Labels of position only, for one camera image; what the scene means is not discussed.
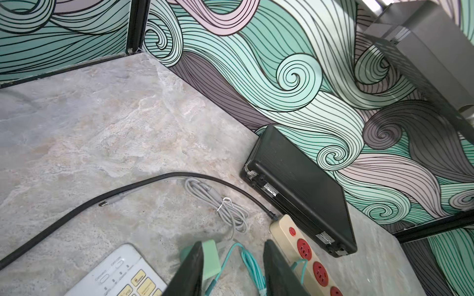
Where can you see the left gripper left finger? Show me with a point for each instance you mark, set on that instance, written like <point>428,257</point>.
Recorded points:
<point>178,286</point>

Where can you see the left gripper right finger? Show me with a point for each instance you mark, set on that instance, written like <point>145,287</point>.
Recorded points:
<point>280,280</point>

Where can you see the light green charger adapter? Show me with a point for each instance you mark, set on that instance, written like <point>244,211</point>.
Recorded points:
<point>211,262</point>

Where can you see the yellow keyboard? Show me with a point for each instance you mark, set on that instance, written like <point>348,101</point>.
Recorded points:
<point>124,272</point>

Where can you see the wooden power strip green plugs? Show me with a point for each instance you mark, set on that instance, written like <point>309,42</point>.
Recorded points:
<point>304,263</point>

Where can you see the black flat box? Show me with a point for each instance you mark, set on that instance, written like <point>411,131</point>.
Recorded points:
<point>296,186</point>

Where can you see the black wall tray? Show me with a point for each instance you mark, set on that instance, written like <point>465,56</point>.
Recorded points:
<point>424,44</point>

